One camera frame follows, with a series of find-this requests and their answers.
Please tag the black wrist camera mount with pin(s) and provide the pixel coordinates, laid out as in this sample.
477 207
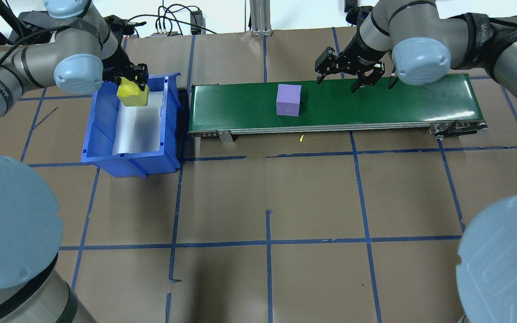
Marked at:
359 15
119 22

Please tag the white foam pad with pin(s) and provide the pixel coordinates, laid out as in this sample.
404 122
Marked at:
137 130

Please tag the green conveyor belt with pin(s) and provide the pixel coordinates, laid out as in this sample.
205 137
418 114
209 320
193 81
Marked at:
240 107

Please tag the aluminium frame post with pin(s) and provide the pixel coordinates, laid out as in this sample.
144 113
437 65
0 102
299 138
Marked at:
260 15

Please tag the yellow foam block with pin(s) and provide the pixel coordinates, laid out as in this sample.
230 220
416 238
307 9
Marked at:
130 96

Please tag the blue plastic storage bin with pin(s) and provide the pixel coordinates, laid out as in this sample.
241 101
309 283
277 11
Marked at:
128 163

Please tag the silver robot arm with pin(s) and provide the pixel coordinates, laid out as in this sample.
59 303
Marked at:
11 233
501 269

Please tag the black power brick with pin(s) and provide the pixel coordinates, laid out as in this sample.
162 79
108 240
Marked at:
195 20

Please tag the purple foam block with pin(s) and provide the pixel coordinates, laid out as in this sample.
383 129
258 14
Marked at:
288 101

